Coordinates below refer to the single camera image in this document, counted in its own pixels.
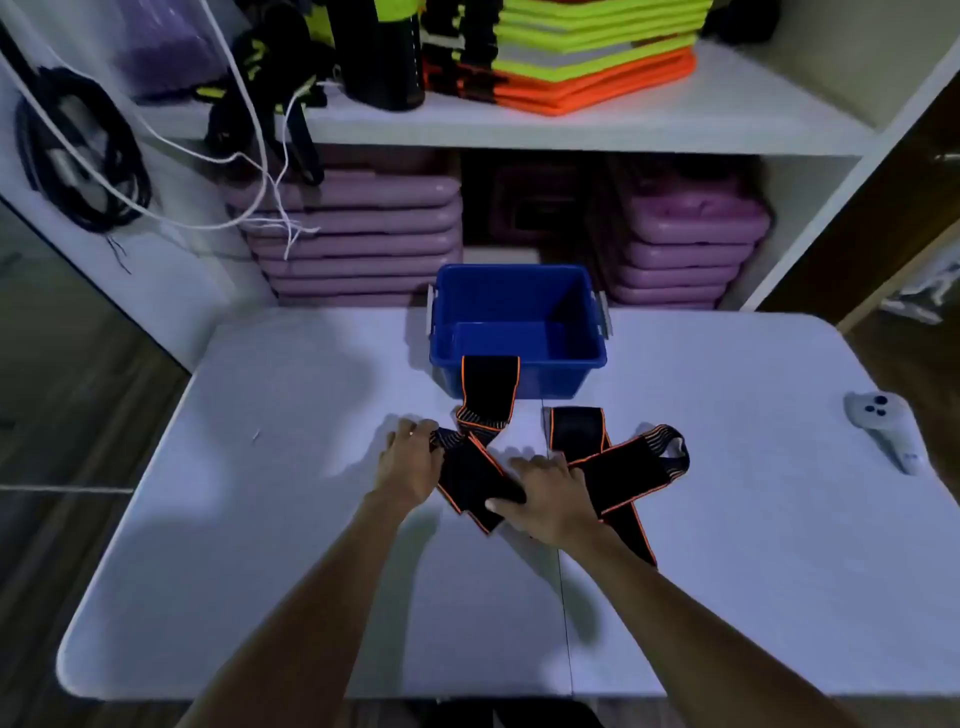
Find person's left hand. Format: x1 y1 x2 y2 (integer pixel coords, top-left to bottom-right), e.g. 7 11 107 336
374 417 446 513

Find person's right hand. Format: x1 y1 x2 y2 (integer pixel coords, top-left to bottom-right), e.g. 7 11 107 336
485 452 603 550

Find black strap with orange edges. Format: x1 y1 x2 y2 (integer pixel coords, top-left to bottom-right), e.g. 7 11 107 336
429 354 528 537
543 406 690 569

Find person's right forearm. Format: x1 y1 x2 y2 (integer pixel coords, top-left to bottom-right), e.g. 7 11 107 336
556 516 864 728

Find person's left forearm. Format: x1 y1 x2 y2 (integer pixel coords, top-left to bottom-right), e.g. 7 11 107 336
176 495 425 728

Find blue plastic bin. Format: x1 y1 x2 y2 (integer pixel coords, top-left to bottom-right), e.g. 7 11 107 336
426 263 612 401

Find stack of purple foam mats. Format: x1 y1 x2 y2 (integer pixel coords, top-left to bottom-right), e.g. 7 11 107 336
223 146 465 308
606 174 772 311

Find black cylindrical bottle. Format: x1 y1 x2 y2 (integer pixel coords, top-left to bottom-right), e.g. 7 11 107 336
328 0 427 113

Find white handheld controller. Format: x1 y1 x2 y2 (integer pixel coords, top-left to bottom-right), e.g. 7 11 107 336
844 390 930 476

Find stack of neon safety vests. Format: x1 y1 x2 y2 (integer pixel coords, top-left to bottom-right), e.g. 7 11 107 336
422 0 714 118

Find purple plastic bag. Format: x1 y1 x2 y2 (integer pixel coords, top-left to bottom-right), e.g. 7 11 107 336
111 0 228 100

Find white shelf unit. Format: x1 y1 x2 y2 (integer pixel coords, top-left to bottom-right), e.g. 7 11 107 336
0 0 960 372

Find white object on floor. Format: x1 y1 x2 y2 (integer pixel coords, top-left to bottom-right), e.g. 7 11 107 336
879 258 960 326

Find black bundle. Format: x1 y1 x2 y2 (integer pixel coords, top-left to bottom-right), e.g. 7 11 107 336
703 0 783 46

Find white cord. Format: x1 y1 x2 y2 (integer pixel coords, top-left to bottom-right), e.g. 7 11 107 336
0 0 325 261

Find black and yellow harness straps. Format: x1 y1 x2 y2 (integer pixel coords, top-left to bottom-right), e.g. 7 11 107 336
195 6 336 186

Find coiled black cable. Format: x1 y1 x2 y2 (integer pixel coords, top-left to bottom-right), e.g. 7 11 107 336
13 66 154 234

